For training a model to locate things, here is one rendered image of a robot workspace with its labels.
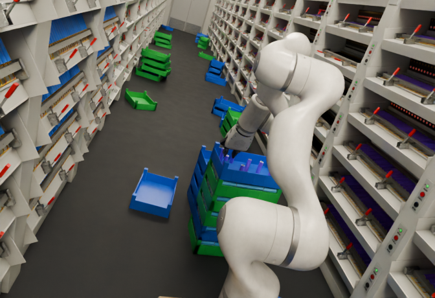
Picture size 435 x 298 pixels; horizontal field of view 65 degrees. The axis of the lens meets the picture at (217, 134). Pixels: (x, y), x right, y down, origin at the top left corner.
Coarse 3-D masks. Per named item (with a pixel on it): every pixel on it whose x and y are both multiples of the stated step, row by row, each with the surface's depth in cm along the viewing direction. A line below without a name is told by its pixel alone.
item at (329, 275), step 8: (328, 256) 177; (328, 264) 170; (328, 272) 166; (336, 272) 167; (328, 280) 165; (336, 280) 161; (336, 288) 158; (344, 288) 158; (336, 296) 156; (344, 296) 153
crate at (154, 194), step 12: (144, 168) 195; (144, 180) 198; (156, 180) 199; (168, 180) 199; (144, 192) 187; (156, 192) 191; (168, 192) 194; (132, 204) 171; (144, 204) 171; (156, 204) 181; (168, 204) 171
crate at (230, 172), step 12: (216, 144) 155; (216, 156) 151; (240, 156) 162; (252, 156) 163; (264, 156) 165; (216, 168) 147; (228, 168) 140; (252, 168) 160; (264, 168) 164; (228, 180) 143; (240, 180) 144; (252, 180) 145; (264, 180) 146
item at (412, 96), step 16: (416, 64) 160; (368, 80) 166; (384, 80) 154; (400, 80) 153; (416, 80) 154; (432, 80) 149; (384, 96) 153; (400, 96) 142; (416, 96) 139; (432, 96) 134; (416, 112) 132; (432, 112) 123
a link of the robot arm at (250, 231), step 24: (240, 216) 66; (264, 216) 66; (288, 216) 68; (240, 240) 65; (264, 240) 65; (288, 240) 66; (240, 264) 67; (264, 264) 78; (240, 288) 70; (264, 288) 71
